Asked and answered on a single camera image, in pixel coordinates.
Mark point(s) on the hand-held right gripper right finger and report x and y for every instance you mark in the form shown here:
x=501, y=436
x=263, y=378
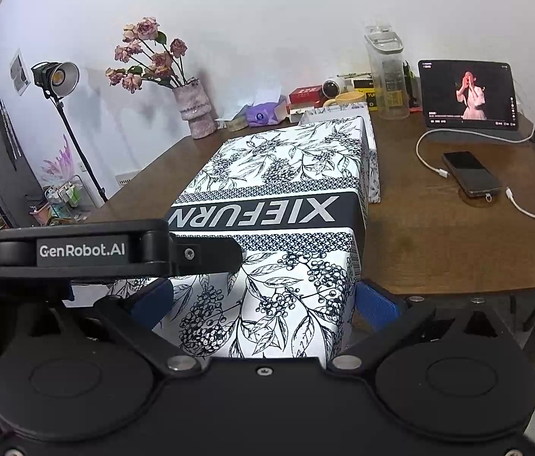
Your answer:
x=374, y=301

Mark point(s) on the white round camera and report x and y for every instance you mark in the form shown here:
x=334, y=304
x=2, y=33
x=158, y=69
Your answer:
x=330, y=89

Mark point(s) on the yellow mug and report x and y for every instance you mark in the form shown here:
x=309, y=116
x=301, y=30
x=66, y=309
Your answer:
x=348, y=99

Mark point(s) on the dried pink rose bouquet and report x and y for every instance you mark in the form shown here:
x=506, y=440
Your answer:
x=146, y=28

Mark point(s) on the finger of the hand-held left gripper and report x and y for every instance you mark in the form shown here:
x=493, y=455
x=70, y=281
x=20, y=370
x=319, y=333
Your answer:
x=205, y=254

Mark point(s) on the grey tablet case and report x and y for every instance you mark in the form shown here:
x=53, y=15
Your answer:
x=476, y=135

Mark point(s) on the purple tissue pack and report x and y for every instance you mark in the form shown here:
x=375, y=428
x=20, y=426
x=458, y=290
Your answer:
x=262, y=115

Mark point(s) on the floral print box lid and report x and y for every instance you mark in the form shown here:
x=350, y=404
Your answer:
x=286, y=175

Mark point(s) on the red box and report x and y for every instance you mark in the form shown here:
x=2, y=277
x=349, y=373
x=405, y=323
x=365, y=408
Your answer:
x=305, y=94

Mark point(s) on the white paper sheet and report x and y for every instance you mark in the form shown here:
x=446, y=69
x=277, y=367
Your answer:
x=265, y=95

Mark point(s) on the small white box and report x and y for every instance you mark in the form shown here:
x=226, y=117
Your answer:
x=298, y=110

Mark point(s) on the floral print storage box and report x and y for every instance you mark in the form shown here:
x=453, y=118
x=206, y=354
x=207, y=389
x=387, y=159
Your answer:
x=374, y=175

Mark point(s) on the black tablet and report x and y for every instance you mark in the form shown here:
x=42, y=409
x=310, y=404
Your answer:
x=443, y=90

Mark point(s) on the cluttered storage cart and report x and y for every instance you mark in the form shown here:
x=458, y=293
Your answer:
x=58, y=199

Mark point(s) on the black lamp stand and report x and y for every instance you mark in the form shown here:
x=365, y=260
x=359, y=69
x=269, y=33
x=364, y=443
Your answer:
x=72, y=137

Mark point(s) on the small pale box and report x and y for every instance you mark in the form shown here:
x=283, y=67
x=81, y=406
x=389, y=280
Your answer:
x=236, y=124

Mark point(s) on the dark grey cabinet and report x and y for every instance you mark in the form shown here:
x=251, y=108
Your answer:
x=15, y=185

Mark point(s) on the black yellow box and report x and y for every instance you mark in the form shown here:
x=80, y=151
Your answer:
x=362, y=84

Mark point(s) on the clear plastic jug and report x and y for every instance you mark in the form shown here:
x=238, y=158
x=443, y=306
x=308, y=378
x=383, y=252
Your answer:
x=388, y=85

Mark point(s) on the black smartphone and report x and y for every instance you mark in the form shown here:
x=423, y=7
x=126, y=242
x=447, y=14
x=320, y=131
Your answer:
x=469, y=171

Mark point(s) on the black studio lamp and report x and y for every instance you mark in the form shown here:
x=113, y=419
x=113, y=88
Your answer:
x=61, y=78

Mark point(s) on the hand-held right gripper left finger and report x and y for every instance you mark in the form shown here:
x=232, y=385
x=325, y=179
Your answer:
x=153, y=301

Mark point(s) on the pink feather decoration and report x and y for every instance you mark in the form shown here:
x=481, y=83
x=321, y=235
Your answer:
x=61, y=161

